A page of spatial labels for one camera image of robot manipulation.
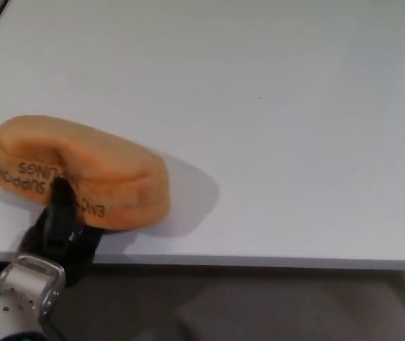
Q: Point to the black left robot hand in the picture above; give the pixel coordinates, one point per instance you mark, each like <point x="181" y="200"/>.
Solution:
<point x="60" y="231"/>

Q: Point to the orange soft plush plate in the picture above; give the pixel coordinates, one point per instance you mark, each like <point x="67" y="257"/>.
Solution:
<point x="117" y="184"/>

